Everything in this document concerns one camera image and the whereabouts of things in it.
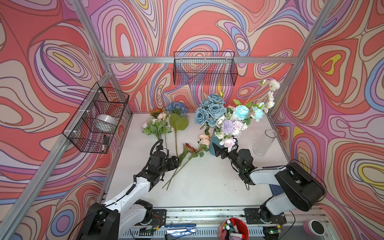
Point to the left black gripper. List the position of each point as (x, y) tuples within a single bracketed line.
[(169, 162)]

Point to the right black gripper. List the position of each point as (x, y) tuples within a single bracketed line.
[(229, 154)]

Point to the teal ceramic vase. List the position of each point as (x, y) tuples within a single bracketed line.
[(214, 142)]

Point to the peach carnation stem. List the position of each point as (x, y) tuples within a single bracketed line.
[(204, 144)]

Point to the blue hydrangea bunch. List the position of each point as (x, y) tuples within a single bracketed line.
[(227, 122)]

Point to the clear glass vase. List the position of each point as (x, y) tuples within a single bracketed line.
[(264, 143)]

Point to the blue hydrangea stem with leaves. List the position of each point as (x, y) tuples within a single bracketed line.
[(177, 113)]

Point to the pink rose stem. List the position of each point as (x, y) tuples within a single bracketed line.
[(228, 143)]

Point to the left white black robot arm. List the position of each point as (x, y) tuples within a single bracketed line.
[(109, 220)]

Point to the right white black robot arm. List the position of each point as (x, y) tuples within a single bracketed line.
[(300, 189)]

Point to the red flower stem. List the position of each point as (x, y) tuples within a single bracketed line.
[(187, 149)]

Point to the green white filler bunch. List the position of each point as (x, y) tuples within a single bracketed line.
[(158, 125)]

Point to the orange flower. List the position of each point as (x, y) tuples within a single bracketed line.
[(156, 112)]

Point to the blue book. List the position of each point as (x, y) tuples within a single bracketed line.
[(276, 190)]

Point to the silver tape roll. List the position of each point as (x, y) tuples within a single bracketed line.
[(105, 123)]

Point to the red pen cup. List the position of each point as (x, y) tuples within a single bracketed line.
[(233, 229)]

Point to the pink tape roll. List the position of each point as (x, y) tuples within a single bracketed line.
[(314, 228)]

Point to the blue tool on rail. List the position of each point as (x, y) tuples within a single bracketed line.
[(178, 231)]

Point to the left wire basket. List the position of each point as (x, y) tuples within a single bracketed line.
[(100, 100)]

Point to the wire basket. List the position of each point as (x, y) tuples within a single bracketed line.
[(100, 100), (205, 68)]

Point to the back wire basket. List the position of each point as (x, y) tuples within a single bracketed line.
[(205, 68)]

